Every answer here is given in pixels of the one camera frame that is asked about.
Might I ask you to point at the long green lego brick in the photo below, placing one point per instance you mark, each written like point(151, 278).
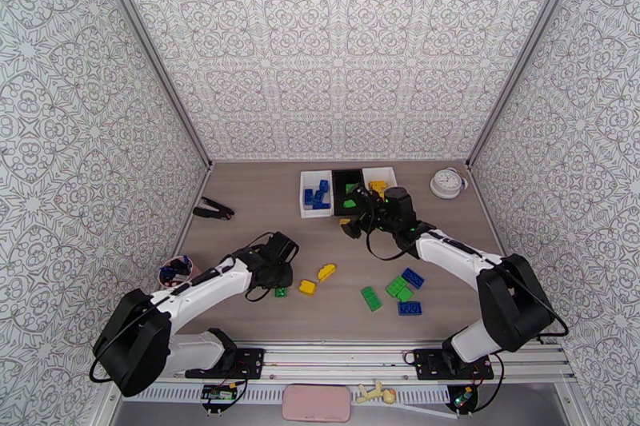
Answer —
point(371, 298)
point(281, 293)

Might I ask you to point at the yellow arched lego brick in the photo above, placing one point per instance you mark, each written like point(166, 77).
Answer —
point(327, 272)

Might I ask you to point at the small blue lego brick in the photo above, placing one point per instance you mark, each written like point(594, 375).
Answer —
point(308, 196)

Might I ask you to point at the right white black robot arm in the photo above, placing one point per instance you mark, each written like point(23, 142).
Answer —
point(515, 304)

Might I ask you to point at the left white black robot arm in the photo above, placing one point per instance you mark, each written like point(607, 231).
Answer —
point(130, 339)

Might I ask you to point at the black plastic bin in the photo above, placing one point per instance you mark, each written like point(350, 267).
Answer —
point(336, 190)

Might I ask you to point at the white plastic bin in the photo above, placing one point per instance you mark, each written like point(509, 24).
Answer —
point(392, 175)
point(315, 214)

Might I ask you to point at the white alarm clock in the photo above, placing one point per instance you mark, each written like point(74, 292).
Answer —
point(446, 182)

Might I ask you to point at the black pliers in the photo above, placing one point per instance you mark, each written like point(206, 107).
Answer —
point(212, 212)

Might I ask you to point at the pink cup with small items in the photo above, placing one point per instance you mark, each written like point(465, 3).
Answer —
point(175, 285)

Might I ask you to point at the pink rounded pad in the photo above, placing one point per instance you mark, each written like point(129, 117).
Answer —
point(316, 403)

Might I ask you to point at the beige toy figure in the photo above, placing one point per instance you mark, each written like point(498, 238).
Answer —
point(372, 393)

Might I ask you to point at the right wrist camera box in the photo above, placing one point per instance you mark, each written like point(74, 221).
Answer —
point(352, 231)

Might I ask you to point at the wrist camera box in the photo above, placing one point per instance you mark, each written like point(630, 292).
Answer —
point(352, 231)
point(283, 246)

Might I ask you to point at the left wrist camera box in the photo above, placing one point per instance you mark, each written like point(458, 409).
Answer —
point(283, 246)

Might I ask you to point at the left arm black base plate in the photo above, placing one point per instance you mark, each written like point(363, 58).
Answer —
point(250, 362)

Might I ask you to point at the aluminium frame rail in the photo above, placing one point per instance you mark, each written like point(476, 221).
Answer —
point(340, 357)

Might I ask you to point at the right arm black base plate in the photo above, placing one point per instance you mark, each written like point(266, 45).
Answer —
point(427, 364)

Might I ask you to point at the aluminium corner post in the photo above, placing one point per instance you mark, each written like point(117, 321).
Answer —
point(526, 47)
point(151, 47)

